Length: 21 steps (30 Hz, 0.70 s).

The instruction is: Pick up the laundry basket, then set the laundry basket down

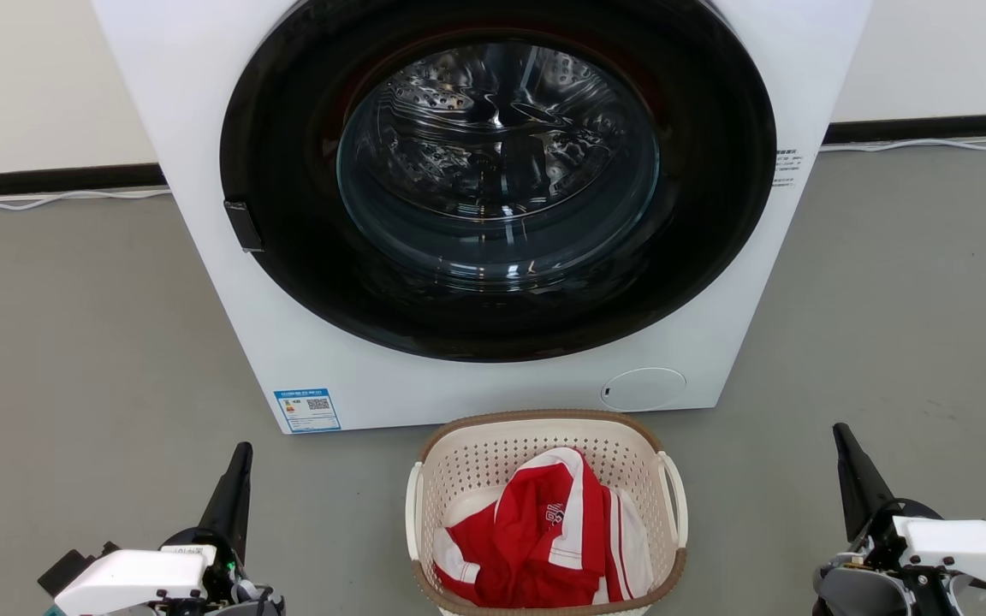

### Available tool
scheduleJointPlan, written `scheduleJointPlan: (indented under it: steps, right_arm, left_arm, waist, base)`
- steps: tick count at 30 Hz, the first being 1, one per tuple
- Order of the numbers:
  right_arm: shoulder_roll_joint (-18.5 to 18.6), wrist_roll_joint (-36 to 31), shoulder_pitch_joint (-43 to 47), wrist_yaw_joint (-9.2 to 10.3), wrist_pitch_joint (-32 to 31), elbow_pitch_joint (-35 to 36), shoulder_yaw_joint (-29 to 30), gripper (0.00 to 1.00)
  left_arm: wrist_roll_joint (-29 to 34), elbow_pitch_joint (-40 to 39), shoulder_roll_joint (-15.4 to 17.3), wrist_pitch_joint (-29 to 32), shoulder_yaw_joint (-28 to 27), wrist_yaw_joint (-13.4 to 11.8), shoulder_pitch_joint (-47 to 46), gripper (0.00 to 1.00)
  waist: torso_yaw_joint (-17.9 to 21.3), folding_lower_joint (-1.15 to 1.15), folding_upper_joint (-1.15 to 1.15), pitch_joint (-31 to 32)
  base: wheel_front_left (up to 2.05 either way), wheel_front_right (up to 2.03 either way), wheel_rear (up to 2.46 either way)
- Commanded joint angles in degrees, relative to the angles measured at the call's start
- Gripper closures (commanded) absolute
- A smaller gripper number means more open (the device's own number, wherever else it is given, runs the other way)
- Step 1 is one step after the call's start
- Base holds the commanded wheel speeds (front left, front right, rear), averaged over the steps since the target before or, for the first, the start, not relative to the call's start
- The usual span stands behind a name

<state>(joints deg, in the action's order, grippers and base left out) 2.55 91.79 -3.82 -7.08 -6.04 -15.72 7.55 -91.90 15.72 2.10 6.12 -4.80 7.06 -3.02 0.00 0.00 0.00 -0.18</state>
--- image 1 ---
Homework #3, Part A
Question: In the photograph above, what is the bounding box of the black round washer door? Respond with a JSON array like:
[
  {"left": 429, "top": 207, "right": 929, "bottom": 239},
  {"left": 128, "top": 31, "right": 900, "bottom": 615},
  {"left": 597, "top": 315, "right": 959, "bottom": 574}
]
[{"left": 219, "top": 0, "right": 778, "bottom": 364}]

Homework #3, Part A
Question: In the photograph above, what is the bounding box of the white front-load washing machine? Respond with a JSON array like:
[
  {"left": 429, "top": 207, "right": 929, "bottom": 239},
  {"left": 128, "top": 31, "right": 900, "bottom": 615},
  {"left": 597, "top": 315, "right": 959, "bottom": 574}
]
[{"left": 91, "top": 0, "right": 873, "bottom": 435}]

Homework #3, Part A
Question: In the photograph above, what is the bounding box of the blue energy label sticker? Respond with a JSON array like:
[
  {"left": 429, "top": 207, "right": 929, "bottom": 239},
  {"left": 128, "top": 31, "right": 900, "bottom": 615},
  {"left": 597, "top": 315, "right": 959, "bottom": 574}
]
[{"left": 274, "top": 388, "right": 342, "bottom": 434}]

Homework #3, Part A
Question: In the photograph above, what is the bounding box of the black door latch handle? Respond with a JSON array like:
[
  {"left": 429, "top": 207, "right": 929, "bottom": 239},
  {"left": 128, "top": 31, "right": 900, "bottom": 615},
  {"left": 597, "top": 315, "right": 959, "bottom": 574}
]
[{"left": 223, "top": 200, "right": 265, "bottom": 253}]

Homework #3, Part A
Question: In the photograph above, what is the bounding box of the small text label sticker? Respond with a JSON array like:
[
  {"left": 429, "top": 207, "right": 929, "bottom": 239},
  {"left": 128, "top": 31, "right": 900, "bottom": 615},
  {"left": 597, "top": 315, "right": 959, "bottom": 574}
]
[{"left": 771, "top": 147, "right": 805, "bottom": 189}]

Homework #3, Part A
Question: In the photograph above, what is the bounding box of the round white filter cover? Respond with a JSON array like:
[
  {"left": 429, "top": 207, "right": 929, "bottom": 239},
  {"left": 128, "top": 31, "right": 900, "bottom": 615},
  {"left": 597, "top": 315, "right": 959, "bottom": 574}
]
[{"left": 601, "top": 368, "right": 688, "bottom": 412}]

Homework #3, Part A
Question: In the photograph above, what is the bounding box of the steel washer drum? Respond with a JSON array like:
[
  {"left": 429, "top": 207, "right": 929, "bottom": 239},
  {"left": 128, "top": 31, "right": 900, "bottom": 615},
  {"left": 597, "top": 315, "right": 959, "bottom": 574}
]
[{"left": 337, "top": 41, "right": 662, "bottom": 285}]

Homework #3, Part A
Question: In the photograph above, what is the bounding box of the red and white garment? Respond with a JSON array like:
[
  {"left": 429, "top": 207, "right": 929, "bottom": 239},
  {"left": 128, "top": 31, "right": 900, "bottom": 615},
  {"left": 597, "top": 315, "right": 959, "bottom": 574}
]
[{"left": 433, "top": 447, "right": 655, "bottom": 609}]

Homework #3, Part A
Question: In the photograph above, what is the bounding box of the white floor cable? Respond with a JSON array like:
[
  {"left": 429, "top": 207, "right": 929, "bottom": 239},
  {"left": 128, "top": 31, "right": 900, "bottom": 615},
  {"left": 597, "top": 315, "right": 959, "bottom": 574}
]
[
  {"left": 0, "top": 187, "right": 173, "bottom": 211},
  {"left": 819, "top": 133, "right": 986, "bottom": 154}
]

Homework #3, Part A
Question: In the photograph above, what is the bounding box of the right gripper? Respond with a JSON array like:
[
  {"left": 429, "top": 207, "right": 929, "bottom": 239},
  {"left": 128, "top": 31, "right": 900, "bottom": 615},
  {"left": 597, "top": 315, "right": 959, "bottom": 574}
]
[{"left": 813, "top": 423, "right": 966, "bottom": 616}]

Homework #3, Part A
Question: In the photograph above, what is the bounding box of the beige perforated laundry basket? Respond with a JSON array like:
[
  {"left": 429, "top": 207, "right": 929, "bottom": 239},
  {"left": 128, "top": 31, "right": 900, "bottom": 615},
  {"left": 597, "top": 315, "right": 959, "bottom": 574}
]
[{"left": 405, "top": 409, "right": 689, "bottom": 616}]

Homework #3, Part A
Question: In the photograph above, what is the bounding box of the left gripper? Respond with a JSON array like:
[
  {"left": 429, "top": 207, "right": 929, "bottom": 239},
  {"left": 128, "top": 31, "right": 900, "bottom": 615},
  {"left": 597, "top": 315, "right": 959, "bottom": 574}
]
[{"left": 159, "top": 442, "right": 286, "bottom": 616}]

